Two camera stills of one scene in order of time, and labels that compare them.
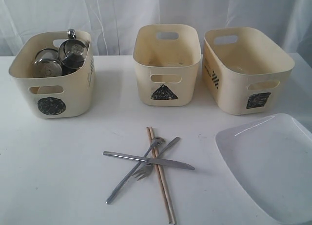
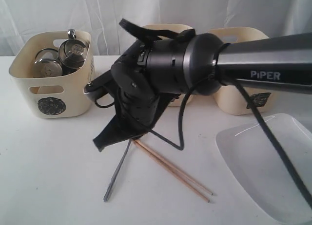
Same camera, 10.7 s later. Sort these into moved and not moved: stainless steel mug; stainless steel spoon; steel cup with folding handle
Moved: stainless steel spoon
Not moved: stainless steel mug; steel cup with folding handle
